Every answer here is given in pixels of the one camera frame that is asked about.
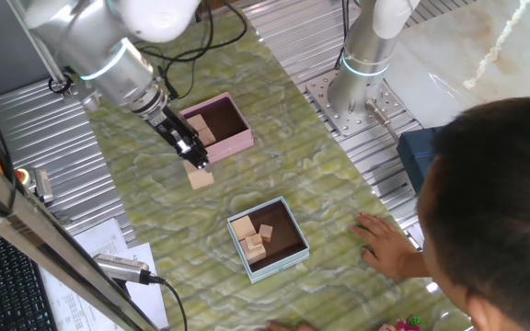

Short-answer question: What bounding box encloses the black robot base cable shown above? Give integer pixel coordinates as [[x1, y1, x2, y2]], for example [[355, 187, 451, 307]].
[[335, 0, 350, 71]]

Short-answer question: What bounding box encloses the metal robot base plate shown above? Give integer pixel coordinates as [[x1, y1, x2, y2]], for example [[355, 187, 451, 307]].
[[305, 68, 421, 138]]

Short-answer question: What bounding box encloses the white paper with table print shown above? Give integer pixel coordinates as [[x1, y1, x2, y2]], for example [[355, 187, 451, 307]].
[[39, 218, 131, 331]]

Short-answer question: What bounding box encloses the black robot wrist cable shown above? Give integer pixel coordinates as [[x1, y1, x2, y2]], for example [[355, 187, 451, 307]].
[[138, 0, 250, 101]]

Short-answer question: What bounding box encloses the red emergency stop button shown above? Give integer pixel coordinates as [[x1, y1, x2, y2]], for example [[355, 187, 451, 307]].
[[14, 167, 34, 188]]

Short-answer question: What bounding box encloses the white marble pattern sheet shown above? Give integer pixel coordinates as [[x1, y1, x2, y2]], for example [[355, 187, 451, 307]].
[[384, 0, 530, 139]]

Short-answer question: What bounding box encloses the small silver device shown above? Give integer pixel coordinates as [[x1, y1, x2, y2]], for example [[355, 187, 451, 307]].
[[32, 167, 55, 204]]

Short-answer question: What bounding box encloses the person right forearm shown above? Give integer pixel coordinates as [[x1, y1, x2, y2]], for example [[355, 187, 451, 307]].
[[400, 250, 432, 280]]

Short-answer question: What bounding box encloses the steel frame beam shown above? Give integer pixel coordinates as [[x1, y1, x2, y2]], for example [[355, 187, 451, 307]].
[[0, 128, 160, 331]]

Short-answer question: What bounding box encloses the pink cardboard box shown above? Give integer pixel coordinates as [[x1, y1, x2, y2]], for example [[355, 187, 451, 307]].
[[179, 91, 256, 165]]

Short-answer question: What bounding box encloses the plain white paper sheet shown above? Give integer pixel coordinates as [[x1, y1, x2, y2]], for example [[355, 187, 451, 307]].
[[117, 242, 170, 330]]

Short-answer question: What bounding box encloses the black cable ring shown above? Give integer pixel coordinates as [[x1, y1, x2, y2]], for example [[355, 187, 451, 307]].
[[47, 73, 76, 100]]

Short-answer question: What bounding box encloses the silver depth camera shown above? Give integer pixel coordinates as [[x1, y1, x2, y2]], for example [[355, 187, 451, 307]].
[[92, 252, 154, 286]]

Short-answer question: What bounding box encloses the metal cable connector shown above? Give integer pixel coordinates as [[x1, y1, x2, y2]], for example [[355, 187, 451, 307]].
[[364, 98, 401, 142]]

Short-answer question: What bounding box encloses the person head black hair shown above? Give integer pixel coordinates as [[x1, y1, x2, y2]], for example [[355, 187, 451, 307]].
[[415, 95, 530, 331]]

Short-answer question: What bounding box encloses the aluminium pole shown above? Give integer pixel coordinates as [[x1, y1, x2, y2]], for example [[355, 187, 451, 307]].
[[6, 0, 69, 88]]

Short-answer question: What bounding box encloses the small colourful toy figure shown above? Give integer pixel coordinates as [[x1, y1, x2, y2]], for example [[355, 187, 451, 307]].
[[377, 314, 425, 331]]

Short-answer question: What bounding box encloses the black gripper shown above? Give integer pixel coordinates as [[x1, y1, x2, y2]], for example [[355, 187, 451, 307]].
[[146, 105, 211, 170]]

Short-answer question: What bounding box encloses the light blue cardboard box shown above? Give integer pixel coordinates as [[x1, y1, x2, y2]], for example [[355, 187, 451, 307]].
[[225, 196, 311, 285]]

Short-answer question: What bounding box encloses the black camera cable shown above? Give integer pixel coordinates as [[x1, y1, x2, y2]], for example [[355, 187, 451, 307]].
[[147, 274, 189, 331]]

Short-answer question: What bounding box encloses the green marble pattern mat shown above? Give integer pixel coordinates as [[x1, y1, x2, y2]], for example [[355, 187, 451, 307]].
[[69, 8, 473, 331]]

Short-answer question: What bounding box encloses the black computer keyboard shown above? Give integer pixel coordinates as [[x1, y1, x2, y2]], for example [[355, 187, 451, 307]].
[[0, 220, 59, 331]]

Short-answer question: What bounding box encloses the light wooden block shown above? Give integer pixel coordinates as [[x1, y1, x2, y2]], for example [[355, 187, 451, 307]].
[[238, 237, 268, 266], [198, 127, 217, 148], [186, 113, 209, 132], [182, 159, 215, 191]]

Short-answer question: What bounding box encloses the navy gift box with bow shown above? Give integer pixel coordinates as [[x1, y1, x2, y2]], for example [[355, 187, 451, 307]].
[[396, 127, 444, 197]]

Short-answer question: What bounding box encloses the large wooden cube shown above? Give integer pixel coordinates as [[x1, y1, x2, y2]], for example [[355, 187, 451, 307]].
[[230, 214, 258, 242]]

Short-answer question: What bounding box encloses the person right hand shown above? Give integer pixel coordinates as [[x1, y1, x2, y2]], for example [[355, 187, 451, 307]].
[[348, 211, 417, 280]]

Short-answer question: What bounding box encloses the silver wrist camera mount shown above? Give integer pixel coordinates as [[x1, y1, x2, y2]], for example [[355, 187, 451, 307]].
[[78, 86, 104, 114]]

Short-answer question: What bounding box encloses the person left hand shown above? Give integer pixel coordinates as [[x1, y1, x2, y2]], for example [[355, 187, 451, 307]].
[[255, 320, 319, 331]]

